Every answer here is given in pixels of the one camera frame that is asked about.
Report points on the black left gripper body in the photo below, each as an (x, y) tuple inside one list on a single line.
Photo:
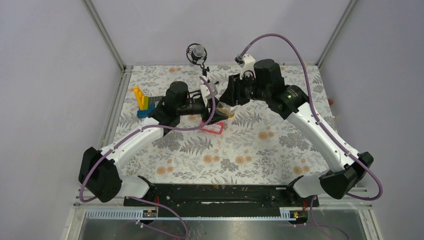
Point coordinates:
[(194, 106)]

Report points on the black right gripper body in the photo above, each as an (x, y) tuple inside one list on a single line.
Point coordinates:
[(250, 89)]

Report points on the red pill organizer box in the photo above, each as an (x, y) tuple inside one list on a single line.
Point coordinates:
[(216, 128)]

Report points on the white pill bottle orange label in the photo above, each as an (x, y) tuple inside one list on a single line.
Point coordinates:
[(231, 111)]

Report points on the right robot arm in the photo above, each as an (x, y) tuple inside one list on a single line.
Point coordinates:
[(346, 165)]

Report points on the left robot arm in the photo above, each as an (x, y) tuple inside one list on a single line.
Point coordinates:
[(99, 173)]

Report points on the black microphone tripod stand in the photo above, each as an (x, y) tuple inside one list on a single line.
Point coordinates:
[(205, 70)]

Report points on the grey lego baseplate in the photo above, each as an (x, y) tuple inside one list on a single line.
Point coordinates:
[(154, 100)]

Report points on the floral patterned mat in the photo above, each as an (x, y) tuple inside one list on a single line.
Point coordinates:
[(256, 147)]

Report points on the grey microphone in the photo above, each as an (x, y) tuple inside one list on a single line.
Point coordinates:
[(196, 54)]

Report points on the blue lego block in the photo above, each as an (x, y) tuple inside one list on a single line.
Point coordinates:
[(144, 113)]

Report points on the yellow lego block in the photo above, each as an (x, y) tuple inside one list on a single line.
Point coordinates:
[(141, 98)]

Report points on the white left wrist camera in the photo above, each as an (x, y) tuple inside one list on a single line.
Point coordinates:
[(207, 89)]

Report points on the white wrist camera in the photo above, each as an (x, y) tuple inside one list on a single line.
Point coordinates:
[(207, 89), (246, 62)]

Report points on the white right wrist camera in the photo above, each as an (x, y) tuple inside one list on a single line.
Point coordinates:
[(246, 62)]

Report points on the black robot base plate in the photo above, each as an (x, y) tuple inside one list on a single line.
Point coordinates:
[(175, 194)]

